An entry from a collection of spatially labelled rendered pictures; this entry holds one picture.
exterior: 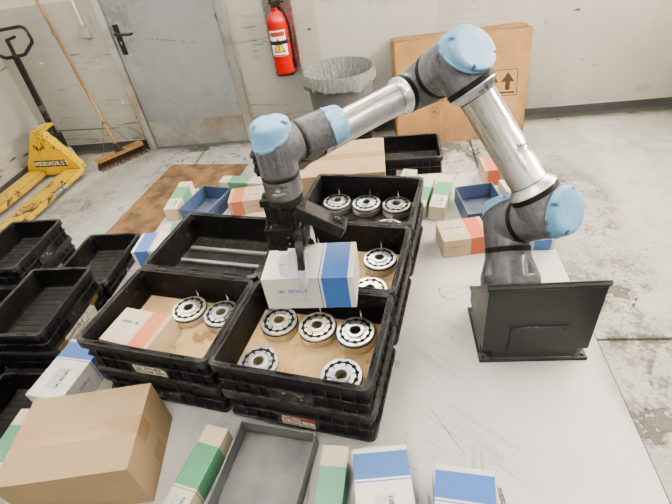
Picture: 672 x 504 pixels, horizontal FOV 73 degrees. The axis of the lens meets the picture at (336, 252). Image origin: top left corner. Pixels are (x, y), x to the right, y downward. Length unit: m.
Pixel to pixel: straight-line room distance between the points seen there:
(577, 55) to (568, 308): 3.28
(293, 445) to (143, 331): 0.50
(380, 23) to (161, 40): 1.82
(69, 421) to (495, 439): 1.02
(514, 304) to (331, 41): 3.20
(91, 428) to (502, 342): 1.04
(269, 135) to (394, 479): 0.74
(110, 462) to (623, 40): 4.23
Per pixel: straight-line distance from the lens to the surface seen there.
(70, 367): 1.55
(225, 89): 4.35
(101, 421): 1.27
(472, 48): 1.09
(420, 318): 1.44
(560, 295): 1.21
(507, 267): 1.22
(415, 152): 2.79
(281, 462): 1.22
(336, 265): 0.98
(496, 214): 1.24
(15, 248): 2.95
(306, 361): 1.20
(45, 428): 1.34
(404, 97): 1.14
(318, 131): 0.87
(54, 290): 2.46
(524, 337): 1.30
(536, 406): 1.30
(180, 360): 1.19
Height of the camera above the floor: 1.77
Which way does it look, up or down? 39 degrees down
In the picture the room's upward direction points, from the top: 9 degrees counter-clockwise
